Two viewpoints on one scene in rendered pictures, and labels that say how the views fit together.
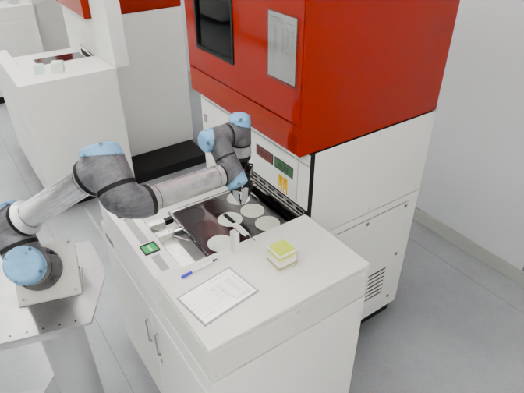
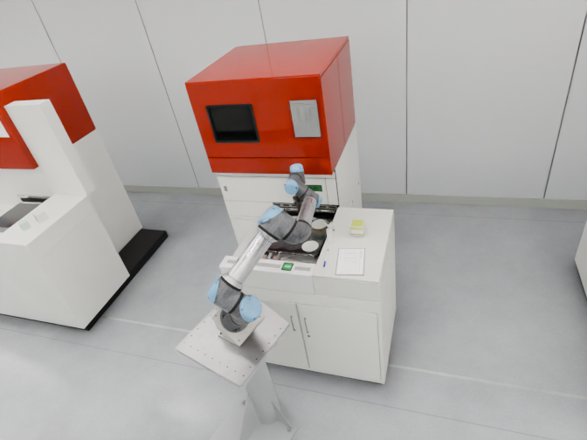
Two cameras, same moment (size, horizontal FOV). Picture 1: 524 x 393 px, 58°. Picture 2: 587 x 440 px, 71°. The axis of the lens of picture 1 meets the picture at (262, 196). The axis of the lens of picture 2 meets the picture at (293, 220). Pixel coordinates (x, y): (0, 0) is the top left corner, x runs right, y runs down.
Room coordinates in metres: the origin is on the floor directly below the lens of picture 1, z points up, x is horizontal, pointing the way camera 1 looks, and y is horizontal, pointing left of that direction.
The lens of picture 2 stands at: (-0.21, 1.20, 2.45)
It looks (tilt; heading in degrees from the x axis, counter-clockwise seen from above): 35 degrees down; 329
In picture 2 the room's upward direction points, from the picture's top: 11 degrees counter-clockwise
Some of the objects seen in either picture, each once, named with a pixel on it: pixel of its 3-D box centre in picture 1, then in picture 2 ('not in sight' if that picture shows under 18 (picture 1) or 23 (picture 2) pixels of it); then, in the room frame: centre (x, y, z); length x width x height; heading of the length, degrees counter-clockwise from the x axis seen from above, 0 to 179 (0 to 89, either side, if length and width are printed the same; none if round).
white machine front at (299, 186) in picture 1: (249, 157); (277, 195); (1.81, 0.05, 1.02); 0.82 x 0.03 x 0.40; 35
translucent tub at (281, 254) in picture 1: (281, 255); (357, 227); (1.19, -0.07, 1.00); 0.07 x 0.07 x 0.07; 35
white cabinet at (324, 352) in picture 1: (223, 326); (315, 302); (1.40, 0.17, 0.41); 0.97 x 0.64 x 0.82; 35
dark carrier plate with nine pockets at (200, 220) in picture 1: (230, 219); (298, 233); (1.52, 0.13, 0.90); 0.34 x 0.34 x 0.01; 35
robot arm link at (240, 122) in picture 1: (239, 129); (297, 175); (1.49, 0.08, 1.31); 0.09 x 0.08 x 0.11; 127
